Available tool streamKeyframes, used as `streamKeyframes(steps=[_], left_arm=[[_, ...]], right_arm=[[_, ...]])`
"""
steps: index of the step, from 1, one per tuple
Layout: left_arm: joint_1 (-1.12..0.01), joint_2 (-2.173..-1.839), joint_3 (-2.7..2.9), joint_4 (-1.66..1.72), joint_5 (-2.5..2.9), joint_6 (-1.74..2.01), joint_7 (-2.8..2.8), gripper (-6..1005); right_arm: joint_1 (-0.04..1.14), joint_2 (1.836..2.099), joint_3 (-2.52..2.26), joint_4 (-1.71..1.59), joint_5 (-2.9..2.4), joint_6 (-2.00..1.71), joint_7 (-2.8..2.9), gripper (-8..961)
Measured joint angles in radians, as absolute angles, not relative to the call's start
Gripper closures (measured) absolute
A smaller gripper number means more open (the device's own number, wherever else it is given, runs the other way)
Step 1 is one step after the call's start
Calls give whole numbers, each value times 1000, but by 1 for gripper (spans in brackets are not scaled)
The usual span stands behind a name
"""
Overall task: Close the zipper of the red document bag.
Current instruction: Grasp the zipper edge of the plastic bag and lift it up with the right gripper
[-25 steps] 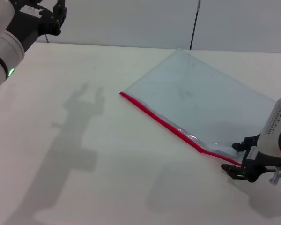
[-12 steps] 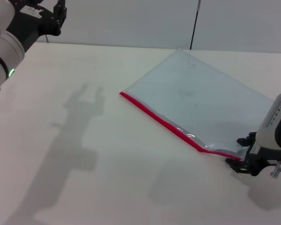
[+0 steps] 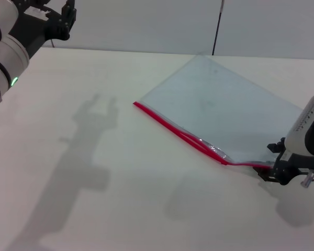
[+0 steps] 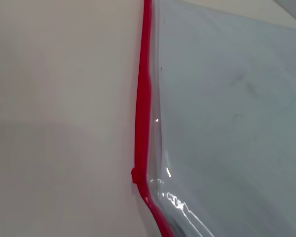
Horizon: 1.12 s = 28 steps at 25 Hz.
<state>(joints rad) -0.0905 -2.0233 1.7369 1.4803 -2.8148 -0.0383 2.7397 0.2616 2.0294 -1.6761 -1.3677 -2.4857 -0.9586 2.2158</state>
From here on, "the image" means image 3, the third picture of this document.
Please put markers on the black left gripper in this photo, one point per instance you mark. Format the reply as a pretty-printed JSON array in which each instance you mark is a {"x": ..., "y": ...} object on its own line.
[{"x": 38, "y": 28}]

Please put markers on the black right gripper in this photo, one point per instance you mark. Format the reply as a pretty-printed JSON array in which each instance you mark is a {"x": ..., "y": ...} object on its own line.
[{"x": 290, "y": 167}]

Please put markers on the clear red-zip document bag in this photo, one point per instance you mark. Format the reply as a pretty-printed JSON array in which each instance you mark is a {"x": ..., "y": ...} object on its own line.
[{"x": 212, "y": 104}]

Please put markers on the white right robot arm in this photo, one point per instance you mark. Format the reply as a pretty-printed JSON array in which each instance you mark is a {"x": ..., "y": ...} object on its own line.
[{"x": 303, "y": 125}]

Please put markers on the black vertical pole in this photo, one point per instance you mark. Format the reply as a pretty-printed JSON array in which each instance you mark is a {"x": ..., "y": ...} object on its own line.
[{"x": 216, "y": 31}]

